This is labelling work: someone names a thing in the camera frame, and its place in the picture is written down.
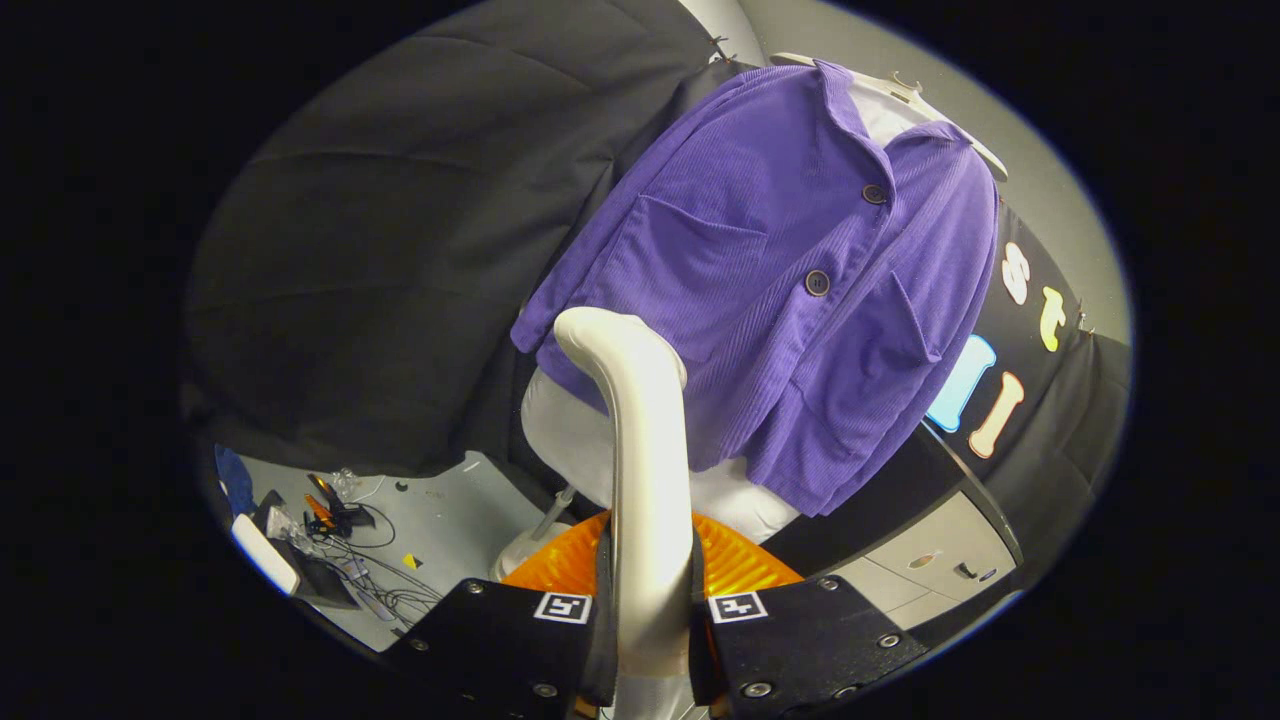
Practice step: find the blue cloth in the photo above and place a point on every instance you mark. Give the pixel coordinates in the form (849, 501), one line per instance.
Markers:
(235, 480)

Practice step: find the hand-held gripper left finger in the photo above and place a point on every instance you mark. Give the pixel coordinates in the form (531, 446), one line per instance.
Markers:
(510, 650)

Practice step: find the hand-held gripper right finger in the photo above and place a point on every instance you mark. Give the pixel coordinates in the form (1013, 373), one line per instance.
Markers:
(790, 640)

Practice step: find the white flat device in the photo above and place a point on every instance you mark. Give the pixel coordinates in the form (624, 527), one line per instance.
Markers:
(265, 553)

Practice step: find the white clothes hanger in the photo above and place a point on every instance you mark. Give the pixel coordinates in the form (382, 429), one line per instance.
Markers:
(908, 93)

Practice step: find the black and orange tool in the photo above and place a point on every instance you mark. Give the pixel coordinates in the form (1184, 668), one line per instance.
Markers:
(325, 505)

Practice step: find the white garment steamer base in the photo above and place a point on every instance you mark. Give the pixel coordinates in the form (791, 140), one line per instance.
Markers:
(520, 555)

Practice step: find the grey cabinet with dark top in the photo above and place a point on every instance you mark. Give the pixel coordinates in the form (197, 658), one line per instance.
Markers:
(940, 550)

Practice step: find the white shirt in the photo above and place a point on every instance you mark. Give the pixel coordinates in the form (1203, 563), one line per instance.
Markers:
(570, 440)

